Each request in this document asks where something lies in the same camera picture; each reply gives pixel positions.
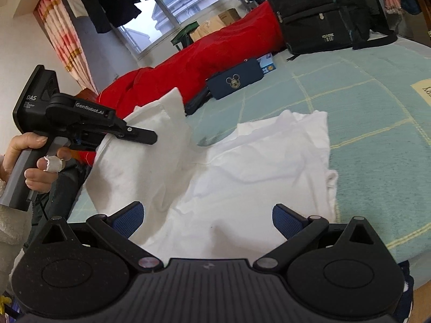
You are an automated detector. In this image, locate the white printed t-shirt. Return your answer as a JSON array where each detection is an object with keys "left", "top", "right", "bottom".
[{"left": 85, "top": 89, "right": 338, "bottom": 261}]

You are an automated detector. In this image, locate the person left hand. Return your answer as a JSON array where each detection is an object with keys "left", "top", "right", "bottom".
[{"left": 0, "top": 132, "right": 73, "bottom": 195}]

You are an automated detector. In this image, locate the red quilt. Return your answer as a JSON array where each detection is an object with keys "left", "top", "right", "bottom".
[{"left": 77, "top": 0, "right": 286, "bottom": 167}]

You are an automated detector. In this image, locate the dark green jacket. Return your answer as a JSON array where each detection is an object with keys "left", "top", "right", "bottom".
[{"left": 23, "top": 159, "right": 91, "bottom": 251}]

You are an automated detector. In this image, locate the dark folded umbrella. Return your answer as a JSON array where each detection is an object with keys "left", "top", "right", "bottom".
[{"left": 184, "top": 87, "right": 212, "bottom": 116}]

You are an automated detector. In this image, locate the navy mickey pouch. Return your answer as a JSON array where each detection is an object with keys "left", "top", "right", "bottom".
[{"left": 206, "top": 58, "right": 264, "bottom": 100}]

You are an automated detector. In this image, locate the green stool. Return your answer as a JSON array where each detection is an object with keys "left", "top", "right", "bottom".
[{"left": 171, "top": 21, "right": 199, "bottom": 51}]

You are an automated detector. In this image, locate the pink plaid curtain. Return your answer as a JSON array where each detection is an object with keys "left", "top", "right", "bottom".
[{"left": 35, "top": 0, "right": 97, "bottom": 93}]

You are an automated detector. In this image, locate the cardboard box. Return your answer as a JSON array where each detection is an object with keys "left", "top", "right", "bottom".
[{"left": 190, "top": 8, "right": 241, "bottom": 42}]

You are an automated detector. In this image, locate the blue small box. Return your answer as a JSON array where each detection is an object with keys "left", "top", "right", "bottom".
[{"left": 257, "top": 52, "right": 276, "bottom": 75}]

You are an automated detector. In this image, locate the green plaid bed sheet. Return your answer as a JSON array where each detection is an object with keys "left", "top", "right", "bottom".
[{"left": 70, "top": 40, "right": 430, "bottom": 261}]

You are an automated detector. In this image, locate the black backpack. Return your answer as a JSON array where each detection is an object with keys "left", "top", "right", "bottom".
[{"left": 268, "top": 0, "right": 397, "bottom": 56}]

